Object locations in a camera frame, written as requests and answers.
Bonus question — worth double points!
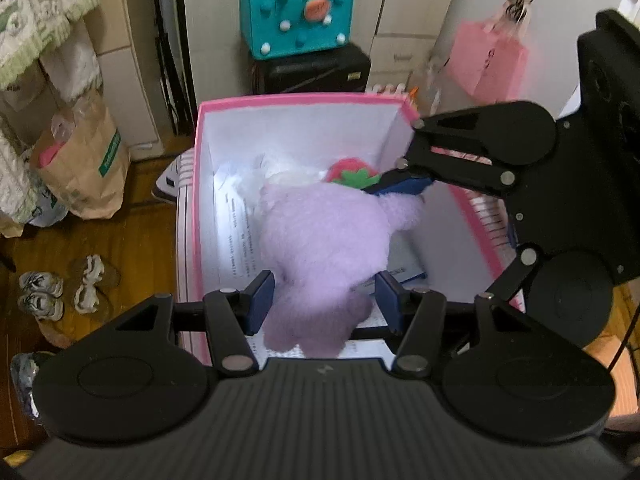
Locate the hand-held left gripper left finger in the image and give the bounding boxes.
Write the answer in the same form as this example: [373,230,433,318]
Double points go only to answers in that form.
[100,270,276,375]

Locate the white grey sneakers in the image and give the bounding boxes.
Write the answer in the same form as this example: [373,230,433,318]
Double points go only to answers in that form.
[17,270,65,322]

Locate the white printed paper sheet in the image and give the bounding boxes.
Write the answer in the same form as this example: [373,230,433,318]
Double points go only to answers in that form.
[214,170,281,292]

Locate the white brown slippers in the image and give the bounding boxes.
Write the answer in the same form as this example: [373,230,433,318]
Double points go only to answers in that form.
[73,254,122,317]

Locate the pink shopping bag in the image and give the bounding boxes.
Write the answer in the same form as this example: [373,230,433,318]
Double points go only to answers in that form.
[444,0,532,104]

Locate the beige wardrobe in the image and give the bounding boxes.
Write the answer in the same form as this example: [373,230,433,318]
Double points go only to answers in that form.
[181,0,467,97]

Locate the purple plush toy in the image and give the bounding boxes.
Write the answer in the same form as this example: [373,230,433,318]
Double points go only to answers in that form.
[257,181,427,359]

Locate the black cable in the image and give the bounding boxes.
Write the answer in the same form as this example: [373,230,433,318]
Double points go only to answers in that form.
[606,299,640,377]

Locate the strawberry plush toy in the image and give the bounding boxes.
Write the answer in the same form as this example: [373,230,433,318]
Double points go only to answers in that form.
[322,157,384,192]

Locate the brown paper bag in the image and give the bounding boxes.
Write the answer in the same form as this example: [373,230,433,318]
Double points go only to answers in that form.
[29,104,132,221]

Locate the pink cardboard box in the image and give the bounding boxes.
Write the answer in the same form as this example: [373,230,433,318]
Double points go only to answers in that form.
[175,91,507,367]

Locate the white mesh bath sponge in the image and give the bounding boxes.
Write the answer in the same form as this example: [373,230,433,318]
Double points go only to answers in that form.
[220,152,332,197]

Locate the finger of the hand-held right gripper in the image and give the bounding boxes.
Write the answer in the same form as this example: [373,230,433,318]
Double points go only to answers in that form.
[483,246,539,307]
[366,102,517,199]

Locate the blue white tissue packet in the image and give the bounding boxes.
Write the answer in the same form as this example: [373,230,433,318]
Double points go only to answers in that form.
[387,234,427,287]

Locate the black suitcase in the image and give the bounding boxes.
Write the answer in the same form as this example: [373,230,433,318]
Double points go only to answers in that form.
[248,42,372,95]

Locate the black clothes rack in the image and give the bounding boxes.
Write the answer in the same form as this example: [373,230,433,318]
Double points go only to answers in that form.
[149,0,199,137]

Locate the teal felt handbag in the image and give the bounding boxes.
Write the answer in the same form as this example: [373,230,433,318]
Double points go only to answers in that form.
[239,0,354,60]

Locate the crumpled clear plastic bag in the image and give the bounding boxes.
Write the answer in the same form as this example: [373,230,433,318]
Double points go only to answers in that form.
[10,352,52,422]

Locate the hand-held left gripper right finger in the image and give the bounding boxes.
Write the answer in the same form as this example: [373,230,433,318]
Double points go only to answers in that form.
[375,271,556,378]

